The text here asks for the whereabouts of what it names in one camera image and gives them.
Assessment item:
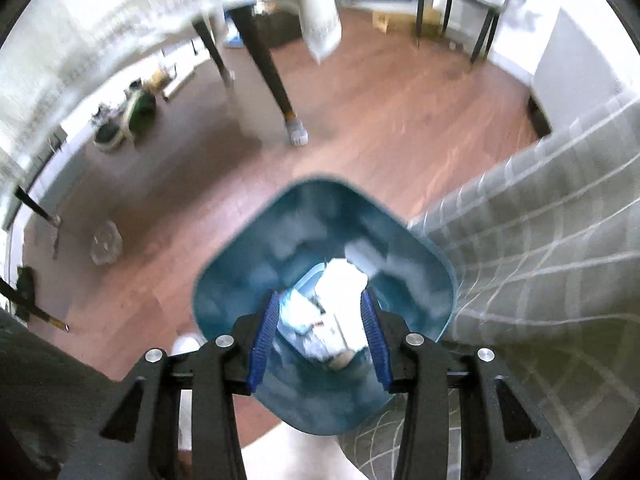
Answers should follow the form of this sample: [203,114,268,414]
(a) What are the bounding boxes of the black metal rod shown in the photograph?
[0,277,70,333]
[12,185,63,228]

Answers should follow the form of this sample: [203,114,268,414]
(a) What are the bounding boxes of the grey armchair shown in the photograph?
[527,7,640,138]

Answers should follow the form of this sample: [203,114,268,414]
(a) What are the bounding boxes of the green white sack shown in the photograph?
[94,79,157,153]

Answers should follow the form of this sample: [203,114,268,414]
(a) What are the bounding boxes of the clear plastic wrap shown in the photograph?
[90,220,124,266]

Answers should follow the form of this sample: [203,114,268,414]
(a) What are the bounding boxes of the blue trash bin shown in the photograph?
[191,175,458,436]

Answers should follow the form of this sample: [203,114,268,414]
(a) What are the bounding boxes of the flat cardboard box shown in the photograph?
[372,9,418,35]

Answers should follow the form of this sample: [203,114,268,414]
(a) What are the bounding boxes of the grey checked tablecloth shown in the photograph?
[340,92,640,480]

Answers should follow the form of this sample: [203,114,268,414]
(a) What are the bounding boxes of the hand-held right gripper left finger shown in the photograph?
[59,291,281,480]

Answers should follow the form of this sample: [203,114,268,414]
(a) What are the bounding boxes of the blue white tissue pack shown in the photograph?
[277,257,371,368]

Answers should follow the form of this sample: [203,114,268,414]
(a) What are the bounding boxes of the white slipper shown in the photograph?
[171,334,207,361]

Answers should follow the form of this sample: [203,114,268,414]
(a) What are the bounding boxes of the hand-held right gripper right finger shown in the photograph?
[360,290,583,480]

